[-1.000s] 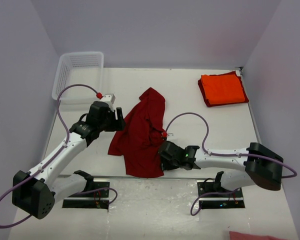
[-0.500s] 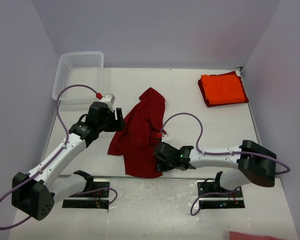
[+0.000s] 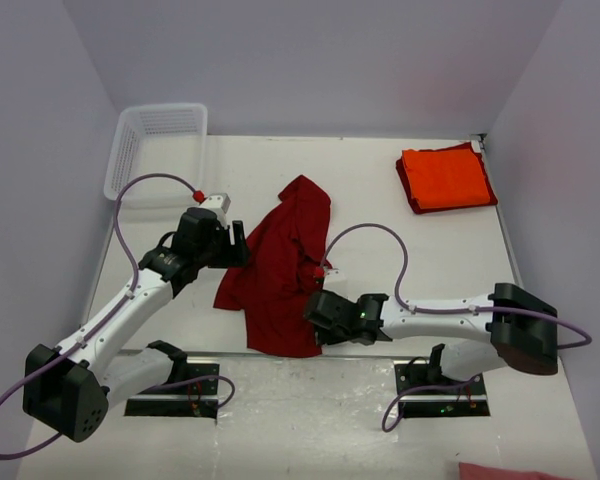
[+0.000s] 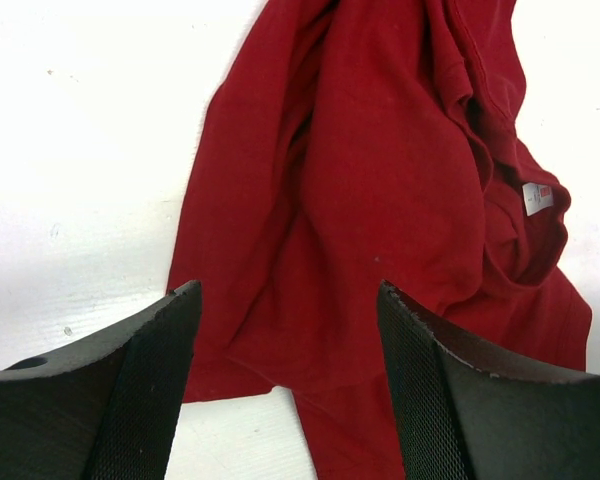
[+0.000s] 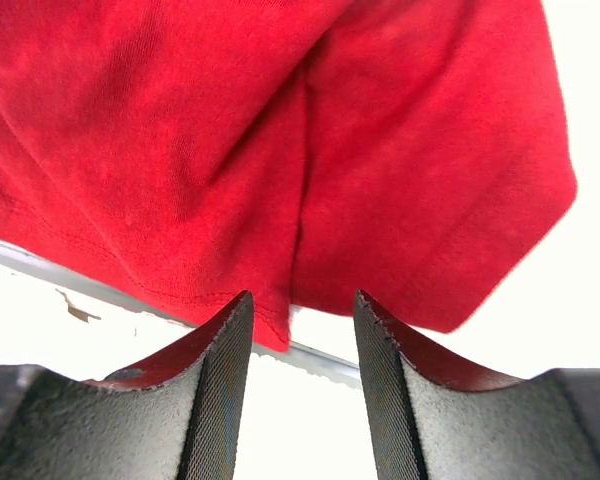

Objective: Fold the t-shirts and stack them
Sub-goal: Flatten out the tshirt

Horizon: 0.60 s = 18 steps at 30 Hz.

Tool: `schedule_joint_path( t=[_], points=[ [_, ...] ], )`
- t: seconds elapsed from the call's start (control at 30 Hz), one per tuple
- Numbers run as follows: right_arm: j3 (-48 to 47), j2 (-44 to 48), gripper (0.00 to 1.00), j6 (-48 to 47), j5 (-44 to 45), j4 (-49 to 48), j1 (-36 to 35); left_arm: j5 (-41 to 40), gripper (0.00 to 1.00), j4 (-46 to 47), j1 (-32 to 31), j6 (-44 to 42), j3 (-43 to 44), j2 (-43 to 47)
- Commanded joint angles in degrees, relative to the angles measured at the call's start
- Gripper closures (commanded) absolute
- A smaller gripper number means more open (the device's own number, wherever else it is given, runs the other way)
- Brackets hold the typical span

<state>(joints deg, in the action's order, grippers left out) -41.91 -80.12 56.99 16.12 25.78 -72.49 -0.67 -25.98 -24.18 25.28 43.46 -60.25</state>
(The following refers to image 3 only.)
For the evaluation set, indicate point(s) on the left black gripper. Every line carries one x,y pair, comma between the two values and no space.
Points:
234,255

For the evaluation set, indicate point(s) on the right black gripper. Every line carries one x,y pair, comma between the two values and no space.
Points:
323,335

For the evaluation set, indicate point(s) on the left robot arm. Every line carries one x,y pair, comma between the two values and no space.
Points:
74,384

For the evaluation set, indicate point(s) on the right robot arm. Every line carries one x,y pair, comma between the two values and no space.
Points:
506,328

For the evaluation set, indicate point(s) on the white plastic basket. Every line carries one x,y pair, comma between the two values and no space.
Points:
158,138

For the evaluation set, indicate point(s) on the folded orange t shirt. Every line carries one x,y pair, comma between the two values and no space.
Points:
442,175

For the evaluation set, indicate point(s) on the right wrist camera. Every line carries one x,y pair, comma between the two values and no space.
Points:
323,275

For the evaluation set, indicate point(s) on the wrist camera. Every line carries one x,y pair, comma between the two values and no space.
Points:
323,275
217,203

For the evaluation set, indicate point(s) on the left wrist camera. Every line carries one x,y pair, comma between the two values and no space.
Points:
217,203

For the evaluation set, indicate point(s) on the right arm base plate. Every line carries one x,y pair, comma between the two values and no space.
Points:
468,401

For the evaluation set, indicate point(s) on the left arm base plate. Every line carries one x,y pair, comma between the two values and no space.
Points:
196,400

